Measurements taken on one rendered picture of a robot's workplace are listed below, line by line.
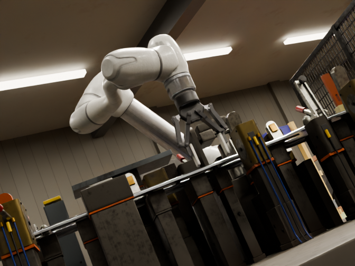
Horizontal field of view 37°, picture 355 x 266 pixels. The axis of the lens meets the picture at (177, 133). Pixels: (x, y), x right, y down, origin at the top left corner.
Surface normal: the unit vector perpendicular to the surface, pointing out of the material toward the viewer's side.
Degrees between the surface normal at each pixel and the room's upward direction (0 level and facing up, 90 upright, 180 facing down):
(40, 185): 90
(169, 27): 90
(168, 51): 85
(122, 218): 90
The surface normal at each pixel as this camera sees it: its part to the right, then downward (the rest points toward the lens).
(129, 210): 0.13, -0.33
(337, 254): 0.43, -0.42
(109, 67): -0.65, 0.09
